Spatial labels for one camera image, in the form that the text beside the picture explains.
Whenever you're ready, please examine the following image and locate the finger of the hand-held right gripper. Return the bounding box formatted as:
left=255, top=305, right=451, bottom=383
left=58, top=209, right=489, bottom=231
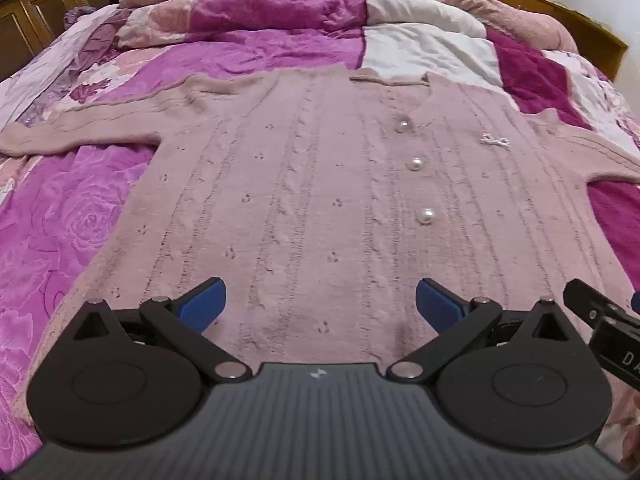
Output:
left=563, top=278, right=640, bottom=334

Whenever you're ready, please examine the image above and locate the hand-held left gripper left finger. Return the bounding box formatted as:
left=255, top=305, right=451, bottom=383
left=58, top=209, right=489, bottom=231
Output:
left=70, top=276, right=251, bottom=383

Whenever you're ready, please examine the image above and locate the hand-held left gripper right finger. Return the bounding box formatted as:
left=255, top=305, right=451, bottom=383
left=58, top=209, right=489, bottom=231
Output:
left=390, top=276, right=573, bottom=383

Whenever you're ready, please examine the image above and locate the pink knit cardigan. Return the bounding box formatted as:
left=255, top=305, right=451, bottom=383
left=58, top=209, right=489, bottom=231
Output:
left=0, top=65, right=640, bottom=466

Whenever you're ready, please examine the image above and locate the purple and white patchwork quilt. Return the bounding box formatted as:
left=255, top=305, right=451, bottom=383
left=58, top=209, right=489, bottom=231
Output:
left=0, top=0, right=640, bottom=480

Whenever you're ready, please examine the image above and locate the lilac floral pillow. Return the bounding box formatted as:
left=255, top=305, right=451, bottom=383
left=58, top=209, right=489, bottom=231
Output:
left=0, top=4, right=123, bottom=126

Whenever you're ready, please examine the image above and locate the wooden headboard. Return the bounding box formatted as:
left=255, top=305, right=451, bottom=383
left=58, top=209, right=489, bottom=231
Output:
left=405, top=0, right=629, bottom=82

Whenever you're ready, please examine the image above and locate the purple fluffy cloth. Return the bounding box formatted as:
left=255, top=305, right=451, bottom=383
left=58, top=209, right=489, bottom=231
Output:
left=64, top=6, right=97, bottom=32

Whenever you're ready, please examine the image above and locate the wooden cabinet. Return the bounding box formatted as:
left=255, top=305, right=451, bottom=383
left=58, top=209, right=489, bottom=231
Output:
left=0, top=0, right=146, bottom=83

